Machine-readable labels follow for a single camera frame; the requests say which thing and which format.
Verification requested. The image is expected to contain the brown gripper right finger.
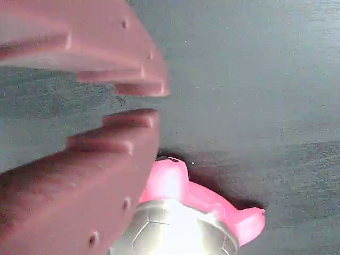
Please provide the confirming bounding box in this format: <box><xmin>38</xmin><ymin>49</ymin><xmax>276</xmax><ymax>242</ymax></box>
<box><xmin>0</xmin><ymin>0</ymin><xmax>171</xmax><ymax>97</ymax></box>

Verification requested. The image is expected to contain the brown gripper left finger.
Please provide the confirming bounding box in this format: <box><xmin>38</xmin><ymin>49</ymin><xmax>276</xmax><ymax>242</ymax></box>
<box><xmin>0</xmin><ymin>108</ymin><xmax>160</xmax><ymax>255</ymax></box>

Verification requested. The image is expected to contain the pink turtle toy silver shell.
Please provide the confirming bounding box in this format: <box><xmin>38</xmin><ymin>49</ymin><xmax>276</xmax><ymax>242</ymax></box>
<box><xmin>109</xmin><ymin>155</ymin><xmax>266</xmax><ymax>255</ymax></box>

